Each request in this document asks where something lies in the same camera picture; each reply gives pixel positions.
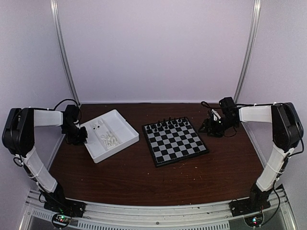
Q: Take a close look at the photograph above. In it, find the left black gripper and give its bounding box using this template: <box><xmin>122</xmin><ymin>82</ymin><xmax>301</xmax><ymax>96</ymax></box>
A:
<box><xmin>61</xmin><ymin>124</ymin><xmax>87</xmax><ymax>146</ymax></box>

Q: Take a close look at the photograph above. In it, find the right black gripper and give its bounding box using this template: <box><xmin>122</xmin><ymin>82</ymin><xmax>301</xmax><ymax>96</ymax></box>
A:
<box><xmin>198</xmin><ymin>115</ymin><xmax>238</xmax><ymax>138</ymax></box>

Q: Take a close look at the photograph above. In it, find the white plastic compartment tray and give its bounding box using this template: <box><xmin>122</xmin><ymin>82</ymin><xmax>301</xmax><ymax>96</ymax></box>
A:
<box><xmin>81</xmin><ymin>109</ymin><xmax>140</xmax><ymax>163</ymax></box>

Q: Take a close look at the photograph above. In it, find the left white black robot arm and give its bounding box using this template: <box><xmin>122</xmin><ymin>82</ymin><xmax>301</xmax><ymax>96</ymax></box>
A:
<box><xmin>2</xmin><ymin>100</ymin><xmax>88</xmax><ymax>213</ymax></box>

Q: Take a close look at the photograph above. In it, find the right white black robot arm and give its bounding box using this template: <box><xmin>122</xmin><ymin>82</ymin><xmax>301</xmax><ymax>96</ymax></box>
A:
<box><xmin>199</xmin><ymin>97</ymin><xmax>304</xmax><ymax>212</ymax></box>

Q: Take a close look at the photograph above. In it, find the black grey chess board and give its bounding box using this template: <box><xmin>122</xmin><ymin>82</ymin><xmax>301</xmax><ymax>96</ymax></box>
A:
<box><xmin>142</xmin><ymin>116</ymin><xmax>209</xmax><ymax>167</ymax></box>

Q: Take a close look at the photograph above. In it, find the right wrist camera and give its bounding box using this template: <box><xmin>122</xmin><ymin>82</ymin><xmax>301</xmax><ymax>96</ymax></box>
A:
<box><xmin>211</xmin><ymin>109</ymin><xmax>221</xmax><ymax>121</ymax></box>

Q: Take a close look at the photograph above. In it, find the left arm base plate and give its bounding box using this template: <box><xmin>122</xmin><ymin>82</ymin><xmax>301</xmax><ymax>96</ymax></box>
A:
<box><xmin>44</xmin><ymin>200</ymin><xmax>86</xmax><ymax>218</ymax></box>

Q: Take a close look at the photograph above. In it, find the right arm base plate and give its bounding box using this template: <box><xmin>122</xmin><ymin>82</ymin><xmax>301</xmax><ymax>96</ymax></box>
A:
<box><xmin>229</xmin><ymin>198</ymin><xmax>271</xmax><ymax>217</ymax></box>

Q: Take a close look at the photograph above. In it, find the front aluminium rail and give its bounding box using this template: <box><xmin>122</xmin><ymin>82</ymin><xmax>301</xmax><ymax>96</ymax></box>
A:
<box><xmin>25</xmin><ymin>189</ymin><xmax>290</xmax><ymax>230</ymax></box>

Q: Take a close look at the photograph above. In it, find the right aluminium frame post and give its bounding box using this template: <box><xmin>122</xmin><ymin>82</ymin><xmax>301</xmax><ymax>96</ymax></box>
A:
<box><xmin>234</xmin><ymin>0</ymin><xmax>261</xmax><ymax>103</ymax></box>

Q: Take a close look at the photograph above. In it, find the aluminium frame post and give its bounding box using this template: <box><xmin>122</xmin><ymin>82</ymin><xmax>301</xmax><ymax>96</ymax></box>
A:
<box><xmin>50</xmin><ymin>0</ymin><xmax>81</xmax><ymax>106</ymax></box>
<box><xmin>234</xmin><ymin>0</ymin><xmax>261</xmax><ymax>103</ymax></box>

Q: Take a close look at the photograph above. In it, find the left aluminium frame post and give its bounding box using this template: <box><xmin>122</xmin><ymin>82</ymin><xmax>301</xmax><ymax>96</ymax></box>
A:
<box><xmin>50</xmin><ymin>0</ymin><xmax>81</xmax><ymax>106</ymax></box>

